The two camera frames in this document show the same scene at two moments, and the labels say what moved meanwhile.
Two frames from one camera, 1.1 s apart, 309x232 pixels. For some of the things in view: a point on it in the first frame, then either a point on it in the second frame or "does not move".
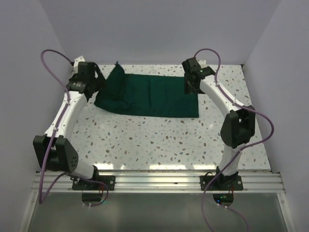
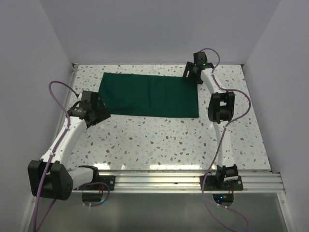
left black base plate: [82, 185] does not move
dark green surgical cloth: [162, 96] does not move
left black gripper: [101, 81] → [103, 113]
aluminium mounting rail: [173, 181] does not move
